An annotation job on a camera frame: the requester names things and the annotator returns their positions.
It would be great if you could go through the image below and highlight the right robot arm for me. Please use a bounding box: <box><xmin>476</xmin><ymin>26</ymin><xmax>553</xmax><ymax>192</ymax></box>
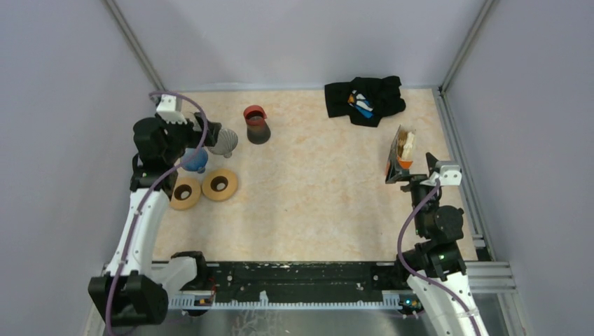
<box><xmin>385</xmin><ymin>153</ymin><xmax>488</xmax><ymax>335</ymax></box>

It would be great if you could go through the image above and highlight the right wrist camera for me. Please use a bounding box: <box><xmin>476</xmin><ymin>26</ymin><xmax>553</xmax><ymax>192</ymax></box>
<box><xmin>426</xmin><ymin>161</ymin><xmax>462</xmax><ymax>186</ymax></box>

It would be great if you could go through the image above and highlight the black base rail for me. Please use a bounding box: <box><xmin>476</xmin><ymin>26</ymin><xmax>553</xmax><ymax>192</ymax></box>
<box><xmin>165</xmin><ymin>260</ymin><xmax>442</xmax><ymax>312</ymax></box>

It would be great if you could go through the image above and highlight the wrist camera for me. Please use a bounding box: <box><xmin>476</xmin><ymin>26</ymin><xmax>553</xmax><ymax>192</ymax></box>
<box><xmin>156</xmin><ymin>94</ymin><xmax>186</xmax><ymax>125</ymax></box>
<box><xmin>426</xmin><ymin>161</ymin><xmax>462</xmax><ymax>186</ymax></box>

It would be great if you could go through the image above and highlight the wooden dripper holder ring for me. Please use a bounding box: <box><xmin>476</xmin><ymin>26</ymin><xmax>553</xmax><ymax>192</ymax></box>
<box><xmin>202</xmin><ymin>168</ymin><xmax>239</xmax><ymax>202</ymax></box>

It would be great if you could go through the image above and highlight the blue glass dripper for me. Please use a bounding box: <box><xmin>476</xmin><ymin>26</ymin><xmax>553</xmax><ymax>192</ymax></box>
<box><xmin>180</xmin><ymin>148</ymin><xmax>209</xmax><ymax>174</ymax></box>

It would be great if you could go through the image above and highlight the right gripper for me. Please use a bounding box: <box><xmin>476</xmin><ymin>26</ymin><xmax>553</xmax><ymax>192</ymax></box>
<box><xmin>385</xmin><ymin>152</ymin><xmax>438</xmax><ymax>235</ymax></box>

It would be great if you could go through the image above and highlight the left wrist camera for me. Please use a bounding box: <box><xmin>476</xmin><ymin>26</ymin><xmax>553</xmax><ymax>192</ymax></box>
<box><xmin>156</xmin><ymin>94</ymin><xmax>186</xmax><ymax>125</ymax></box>

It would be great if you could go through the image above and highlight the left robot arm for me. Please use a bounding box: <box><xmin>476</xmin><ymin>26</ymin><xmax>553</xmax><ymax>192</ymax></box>
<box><xmin>88</xmin><ymin>112</ymin><xmax>222</xmax><ymax>333</ymax></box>

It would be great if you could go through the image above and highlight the clear ribbed glass dripper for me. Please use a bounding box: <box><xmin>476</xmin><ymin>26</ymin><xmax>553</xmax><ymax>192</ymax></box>
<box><xmin>207</xmin><ymin>128</ymin><xmax>239</xmax><ymax>158</ymax></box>

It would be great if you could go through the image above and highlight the orange coffee filter pack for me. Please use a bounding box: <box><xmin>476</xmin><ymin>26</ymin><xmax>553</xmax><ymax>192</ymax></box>
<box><xmin>387</xmin><ymin>125</ymin><xmax>416</xmax><ymax>166</ymax></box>

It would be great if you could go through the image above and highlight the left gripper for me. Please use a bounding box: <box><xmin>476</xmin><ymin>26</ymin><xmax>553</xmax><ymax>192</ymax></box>
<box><xmin>155</xmin><ymin>111</ymin><xmax>221</xmax><ymax>163</ymax></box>

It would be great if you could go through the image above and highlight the black printed cloth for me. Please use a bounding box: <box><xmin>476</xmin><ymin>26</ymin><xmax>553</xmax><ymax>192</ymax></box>
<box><xmin>324</xmin><ymin>76</ymin><xmax>406</xmax><ymax>127</ymax></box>

